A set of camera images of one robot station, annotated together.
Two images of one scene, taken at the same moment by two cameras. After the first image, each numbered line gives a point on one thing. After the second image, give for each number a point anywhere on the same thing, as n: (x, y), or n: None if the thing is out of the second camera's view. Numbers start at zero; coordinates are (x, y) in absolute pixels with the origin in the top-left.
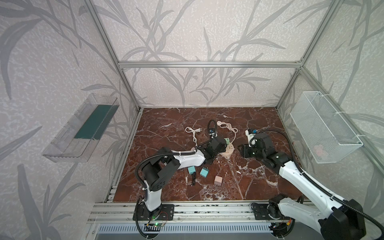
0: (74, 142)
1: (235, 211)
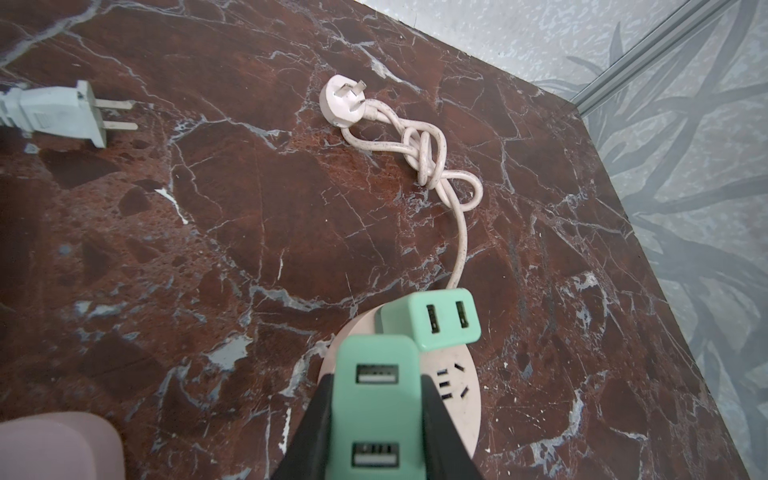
0: None
1: (679, 26)
